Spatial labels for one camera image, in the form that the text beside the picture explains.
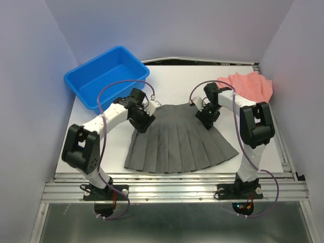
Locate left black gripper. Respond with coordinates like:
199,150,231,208
129,105,155,134

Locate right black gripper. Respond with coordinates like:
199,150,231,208
195,103,222,130

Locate grey skirt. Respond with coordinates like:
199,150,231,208
124,104,239,174

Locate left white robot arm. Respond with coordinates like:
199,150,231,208
61,88,160,199

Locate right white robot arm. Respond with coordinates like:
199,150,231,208
189,80,275,199

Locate blue plastic bin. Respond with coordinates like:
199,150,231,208
64,46,150,114

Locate pink folded skirt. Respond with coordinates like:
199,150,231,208
218,71,273,103

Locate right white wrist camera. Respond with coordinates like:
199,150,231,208
189,97,206,111

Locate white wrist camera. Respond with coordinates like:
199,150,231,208
189,97,206,111
144,100,161,116

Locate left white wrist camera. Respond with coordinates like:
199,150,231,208
144,100,161,116

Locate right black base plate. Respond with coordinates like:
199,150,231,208
214,184,264,201

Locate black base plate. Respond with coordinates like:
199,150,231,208
79,184,126,201
214,184,264,201

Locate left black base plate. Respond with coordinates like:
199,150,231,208
79,184,126,201

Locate aluminium rail frame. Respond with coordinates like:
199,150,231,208
29,59,316,243

